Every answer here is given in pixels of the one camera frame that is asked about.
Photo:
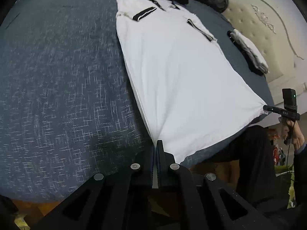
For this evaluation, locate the black tracker camera box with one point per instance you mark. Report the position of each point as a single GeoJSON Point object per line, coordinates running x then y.
{"type": "Point", "coordinates": [290, 100]}

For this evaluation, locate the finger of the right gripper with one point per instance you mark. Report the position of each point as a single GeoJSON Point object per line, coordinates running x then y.
{"type": "Point", "coordinates": [272, 109]}

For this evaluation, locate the white polo shirt black trim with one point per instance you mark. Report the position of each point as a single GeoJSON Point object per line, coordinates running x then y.
{"type": "Point", "coordinates": [187, 92]}

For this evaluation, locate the person's right hand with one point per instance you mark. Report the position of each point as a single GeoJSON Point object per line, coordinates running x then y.
{"type": "Point", "coordinates": [298, 139]}

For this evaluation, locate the cream tufted headboard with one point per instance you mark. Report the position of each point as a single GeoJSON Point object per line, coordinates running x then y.
{"type": "Point", "coordinates": [278, 30]}

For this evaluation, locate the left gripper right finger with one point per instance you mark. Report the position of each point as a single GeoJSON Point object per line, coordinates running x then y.
{"type": "Point", "coordinates": [201, 202]}

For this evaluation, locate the floor clutter pile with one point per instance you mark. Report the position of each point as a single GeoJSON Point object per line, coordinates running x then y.
{"type": "Point", "coordinates": [284, 170]}

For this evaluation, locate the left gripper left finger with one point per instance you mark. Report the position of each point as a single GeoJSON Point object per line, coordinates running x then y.
{"type": "Point", "coordinates": [116, 201]}

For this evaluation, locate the person's right forearm sleeve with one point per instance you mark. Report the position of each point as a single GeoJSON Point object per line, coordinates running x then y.
{"type": "Point", "coordinates": [300, 175]}

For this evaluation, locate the folded white clothes stack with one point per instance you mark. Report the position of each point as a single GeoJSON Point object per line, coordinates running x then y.
{"type": "Point", "coordinates": [252, 55]}

